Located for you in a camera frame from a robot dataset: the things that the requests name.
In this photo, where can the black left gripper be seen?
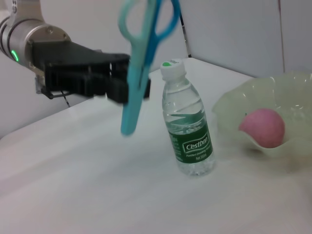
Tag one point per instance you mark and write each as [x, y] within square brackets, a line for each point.
[73, 56]

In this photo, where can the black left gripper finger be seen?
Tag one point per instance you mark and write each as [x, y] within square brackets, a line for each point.
[147, 89]

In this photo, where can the blue teal scissors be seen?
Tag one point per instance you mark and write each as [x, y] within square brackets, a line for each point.
[136, 73]

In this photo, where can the clear green-label water bottle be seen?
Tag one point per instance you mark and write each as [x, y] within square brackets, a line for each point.
[192, 146]

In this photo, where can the pink peach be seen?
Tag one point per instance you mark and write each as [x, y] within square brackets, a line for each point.
[263, 129]

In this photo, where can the translucent green fruit plate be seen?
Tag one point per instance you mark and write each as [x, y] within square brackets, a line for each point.
[268, 92]

